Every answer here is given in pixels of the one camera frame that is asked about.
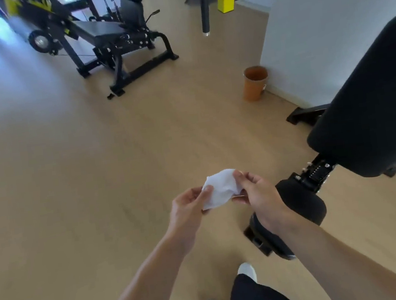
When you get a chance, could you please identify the person's black trousers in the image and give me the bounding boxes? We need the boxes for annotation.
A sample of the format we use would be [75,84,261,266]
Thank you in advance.
[199,267,301,300]

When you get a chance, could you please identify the white wet wipe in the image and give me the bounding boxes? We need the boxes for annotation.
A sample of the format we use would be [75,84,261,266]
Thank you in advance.
[197,167,247,212]

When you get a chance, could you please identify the person's left forearm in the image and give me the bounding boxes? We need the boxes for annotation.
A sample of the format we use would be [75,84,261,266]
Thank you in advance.
[76,228,204,300]

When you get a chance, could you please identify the black yellow gym machine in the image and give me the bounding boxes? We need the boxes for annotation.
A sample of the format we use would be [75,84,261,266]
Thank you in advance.
[3,0,184,113]

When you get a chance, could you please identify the person's right forearm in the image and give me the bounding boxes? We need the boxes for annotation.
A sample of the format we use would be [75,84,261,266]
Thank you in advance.
[272,198,396,300]

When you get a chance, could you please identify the orange bucket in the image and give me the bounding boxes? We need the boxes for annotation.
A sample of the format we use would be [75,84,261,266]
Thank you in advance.
[239,64,272,104]

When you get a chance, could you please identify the person's left hand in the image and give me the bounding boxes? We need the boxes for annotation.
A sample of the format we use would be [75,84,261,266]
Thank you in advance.
[159,184,222,258]

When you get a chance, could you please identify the curved yellow black grip handle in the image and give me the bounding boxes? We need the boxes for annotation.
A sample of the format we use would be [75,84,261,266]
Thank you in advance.
[198,0,216,37]

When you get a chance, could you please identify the person's right hand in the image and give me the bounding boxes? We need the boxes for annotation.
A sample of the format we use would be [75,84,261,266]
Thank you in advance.
[228,162,298,240]

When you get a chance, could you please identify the black padded bench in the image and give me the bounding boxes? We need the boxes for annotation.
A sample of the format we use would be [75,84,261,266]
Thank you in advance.
[217,12,396,266]

